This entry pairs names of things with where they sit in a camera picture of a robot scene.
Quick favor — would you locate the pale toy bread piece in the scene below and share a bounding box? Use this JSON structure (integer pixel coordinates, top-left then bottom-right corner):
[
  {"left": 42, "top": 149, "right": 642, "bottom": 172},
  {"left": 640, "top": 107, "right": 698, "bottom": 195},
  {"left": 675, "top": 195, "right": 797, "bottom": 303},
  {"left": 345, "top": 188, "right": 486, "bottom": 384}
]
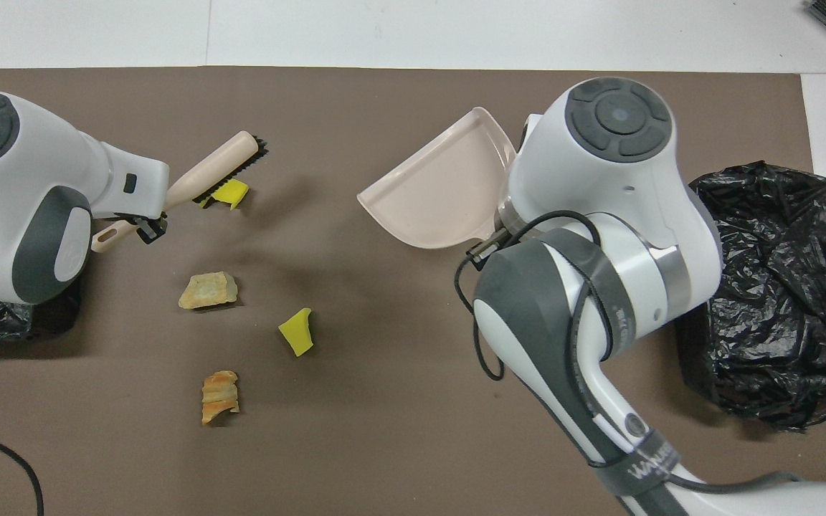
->
[{"left": 178, "top": 271, "right": 239, "bottom": 310}]

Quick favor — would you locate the yellow sponge with green back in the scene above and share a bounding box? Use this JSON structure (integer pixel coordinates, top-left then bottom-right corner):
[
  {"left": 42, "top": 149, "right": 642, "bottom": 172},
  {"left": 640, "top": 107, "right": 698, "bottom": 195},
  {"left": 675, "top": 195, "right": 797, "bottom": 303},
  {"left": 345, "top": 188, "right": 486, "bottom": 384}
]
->
[{"left": 201, "top": 179, "right": 250, "bottom": 211}]

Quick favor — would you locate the beige hand brush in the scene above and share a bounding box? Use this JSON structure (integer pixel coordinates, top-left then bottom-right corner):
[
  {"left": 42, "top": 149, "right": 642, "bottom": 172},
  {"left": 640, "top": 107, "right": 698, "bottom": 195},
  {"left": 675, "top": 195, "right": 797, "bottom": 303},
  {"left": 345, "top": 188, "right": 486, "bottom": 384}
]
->
[{"left": 90, "top": 130, "right": 269, "bottom": 254}]

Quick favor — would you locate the small yellow sponge piece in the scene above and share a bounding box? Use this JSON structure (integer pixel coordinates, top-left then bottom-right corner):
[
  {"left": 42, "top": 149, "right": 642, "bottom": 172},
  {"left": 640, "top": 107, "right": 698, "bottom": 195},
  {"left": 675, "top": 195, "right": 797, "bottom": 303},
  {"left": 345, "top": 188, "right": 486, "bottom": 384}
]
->
[{"left": 277, "top": 307, "right": 314, "bottom": 358}]

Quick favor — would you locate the orange striped toy croissant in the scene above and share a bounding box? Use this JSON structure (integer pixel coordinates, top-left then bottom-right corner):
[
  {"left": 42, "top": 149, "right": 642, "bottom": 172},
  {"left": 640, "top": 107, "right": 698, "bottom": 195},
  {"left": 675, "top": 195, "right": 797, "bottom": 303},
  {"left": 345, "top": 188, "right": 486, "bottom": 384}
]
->
[{"left": 201, "top": 370, "right": 240, "bottom": 426}]

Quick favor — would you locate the beige plastic dustpan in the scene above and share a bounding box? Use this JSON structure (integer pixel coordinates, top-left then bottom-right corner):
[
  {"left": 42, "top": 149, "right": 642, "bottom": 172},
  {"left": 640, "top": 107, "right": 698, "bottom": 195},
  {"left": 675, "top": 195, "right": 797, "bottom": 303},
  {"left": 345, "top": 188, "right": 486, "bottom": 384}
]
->
[{"left": 356, "top": 107, "right": 516, "bottom": 250}]

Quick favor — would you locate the brown table mat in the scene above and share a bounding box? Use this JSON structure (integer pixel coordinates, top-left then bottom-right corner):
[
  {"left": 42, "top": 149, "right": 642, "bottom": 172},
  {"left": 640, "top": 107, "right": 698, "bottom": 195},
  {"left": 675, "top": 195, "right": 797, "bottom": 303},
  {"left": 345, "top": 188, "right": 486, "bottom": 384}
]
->
[{"left": 0, "top": 67, "right": 826, "bottom": 516}]

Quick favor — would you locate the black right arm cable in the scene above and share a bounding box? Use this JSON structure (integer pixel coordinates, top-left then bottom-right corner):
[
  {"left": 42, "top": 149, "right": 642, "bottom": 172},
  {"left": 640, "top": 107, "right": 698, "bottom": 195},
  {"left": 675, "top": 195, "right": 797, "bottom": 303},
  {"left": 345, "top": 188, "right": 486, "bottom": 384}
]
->
[{"left": 454, "top": 210, "right": 622, "bottom": 381}]

